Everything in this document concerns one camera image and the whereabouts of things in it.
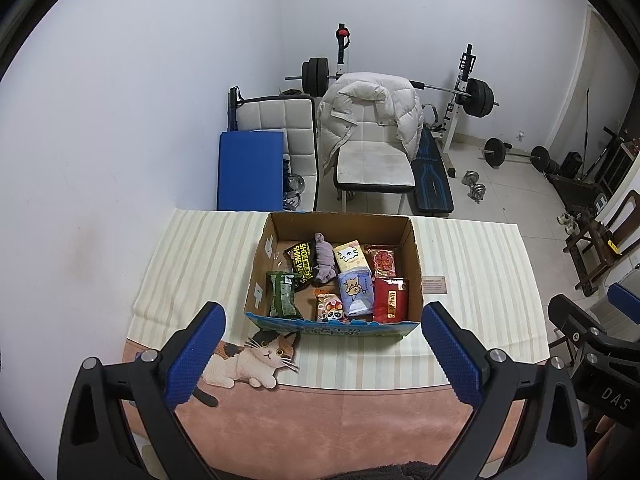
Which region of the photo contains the white tufted bench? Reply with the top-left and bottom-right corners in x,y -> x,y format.
228,87 -> 319,211

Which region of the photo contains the white squat rack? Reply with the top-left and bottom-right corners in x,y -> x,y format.
439,44 -> 476,178

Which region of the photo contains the striped cat tablecloth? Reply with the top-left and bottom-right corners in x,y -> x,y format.
124,210 -> 549,479

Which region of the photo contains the cream cartoon tissue pack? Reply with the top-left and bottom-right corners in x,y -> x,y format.
333,240 -> 370,273

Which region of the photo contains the red snack pack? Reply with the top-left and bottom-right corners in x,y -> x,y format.
373,278 -> 409,324

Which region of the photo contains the blue folded mat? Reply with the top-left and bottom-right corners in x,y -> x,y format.
217,130 -> 284,211

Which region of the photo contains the green snack pack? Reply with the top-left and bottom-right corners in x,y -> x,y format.
267,271 -> 303,318

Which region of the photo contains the barbell on rack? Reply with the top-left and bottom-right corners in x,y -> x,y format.
285,58 -> 497,118

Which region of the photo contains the barbell on floor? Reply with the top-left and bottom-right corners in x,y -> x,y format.
482,138 -> 551,172

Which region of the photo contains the red patterned packet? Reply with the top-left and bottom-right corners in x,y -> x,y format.
363,244 -> 397,278

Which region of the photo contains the cardboard box blue front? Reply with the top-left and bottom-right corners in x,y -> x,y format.
244,212 -> 423,337

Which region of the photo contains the white puffer jacket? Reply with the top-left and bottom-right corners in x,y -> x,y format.
317,80 -> 424,174

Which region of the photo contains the panda snack pack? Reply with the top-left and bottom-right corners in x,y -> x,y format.
316,292 -> 346,323

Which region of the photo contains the blue black weight bench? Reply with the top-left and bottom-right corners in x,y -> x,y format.
409,127 -> 454,218

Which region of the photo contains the dark wooden chair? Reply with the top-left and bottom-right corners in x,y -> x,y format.
563,190 -> 639,297

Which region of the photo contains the chrome dumbbell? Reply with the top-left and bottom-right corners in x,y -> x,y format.
461,170 -> 486,204

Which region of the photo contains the black yellow snack bag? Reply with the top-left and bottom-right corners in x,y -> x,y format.
284,240 -> 317,292

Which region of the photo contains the blue cartoon tissue pack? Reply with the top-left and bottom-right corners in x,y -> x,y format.
337,268 -> 374,318

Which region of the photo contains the white padded chair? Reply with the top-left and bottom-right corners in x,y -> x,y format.
334,104 -> 416,214

